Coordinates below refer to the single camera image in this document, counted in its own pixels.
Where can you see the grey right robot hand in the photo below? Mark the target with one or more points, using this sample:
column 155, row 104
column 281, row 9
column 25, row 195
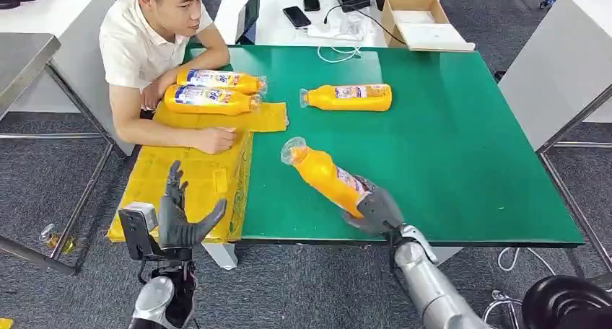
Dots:
column 380, row 212

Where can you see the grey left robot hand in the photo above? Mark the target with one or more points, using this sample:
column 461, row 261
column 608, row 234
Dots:
column 174, row 229

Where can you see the orange drink bottle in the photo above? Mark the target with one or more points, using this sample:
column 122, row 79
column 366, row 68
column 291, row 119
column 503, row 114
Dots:
column 349, row 101
column 320, row 174
column 205, row 101
column 215, row 80

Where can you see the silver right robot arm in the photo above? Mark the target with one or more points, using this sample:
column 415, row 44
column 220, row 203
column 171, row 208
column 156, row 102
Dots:
column 430, row 288

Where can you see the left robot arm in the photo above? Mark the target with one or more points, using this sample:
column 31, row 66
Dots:
column 153, row 303

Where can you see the yellow sheet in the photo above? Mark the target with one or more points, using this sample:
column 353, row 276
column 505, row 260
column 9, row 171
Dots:
column 191, row 183

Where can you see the green mat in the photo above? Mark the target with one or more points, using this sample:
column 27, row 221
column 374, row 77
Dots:
column 430, row 150

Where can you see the clear plastic wrapper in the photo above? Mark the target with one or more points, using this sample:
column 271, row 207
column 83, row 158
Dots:
column 53, row 240

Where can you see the white flat board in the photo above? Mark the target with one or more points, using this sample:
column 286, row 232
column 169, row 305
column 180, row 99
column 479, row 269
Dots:
column 435, row 37

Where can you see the white power strip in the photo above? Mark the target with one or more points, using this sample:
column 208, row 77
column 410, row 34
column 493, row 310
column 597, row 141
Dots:
column 330, row 32

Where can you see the cardboard box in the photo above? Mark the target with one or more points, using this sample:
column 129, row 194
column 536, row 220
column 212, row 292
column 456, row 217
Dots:
column 389, row 21

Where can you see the yellow scrap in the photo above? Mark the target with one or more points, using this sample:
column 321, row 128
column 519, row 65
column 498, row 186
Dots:
column 5, row 324

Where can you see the white desk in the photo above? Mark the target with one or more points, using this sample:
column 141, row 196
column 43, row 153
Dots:
column 277, row 37

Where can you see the black round robot part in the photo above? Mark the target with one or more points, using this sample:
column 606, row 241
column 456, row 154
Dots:
column 564, row 303

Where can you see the large black phone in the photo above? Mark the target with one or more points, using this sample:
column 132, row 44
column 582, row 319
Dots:
column 296, row 17

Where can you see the small black phone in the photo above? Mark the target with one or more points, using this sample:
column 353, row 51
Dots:
column 311, row 2

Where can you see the black tablet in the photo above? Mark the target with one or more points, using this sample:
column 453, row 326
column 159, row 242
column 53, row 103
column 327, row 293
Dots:
column 248, row 16

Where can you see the white cabinet table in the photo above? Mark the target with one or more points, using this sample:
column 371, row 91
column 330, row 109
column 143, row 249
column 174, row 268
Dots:
column 71, row 16

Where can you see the white table with steel legs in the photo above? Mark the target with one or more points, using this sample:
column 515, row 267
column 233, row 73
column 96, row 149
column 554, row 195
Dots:
column 564, row 54

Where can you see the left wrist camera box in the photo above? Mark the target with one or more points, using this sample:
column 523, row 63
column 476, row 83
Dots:
column 136, row 231

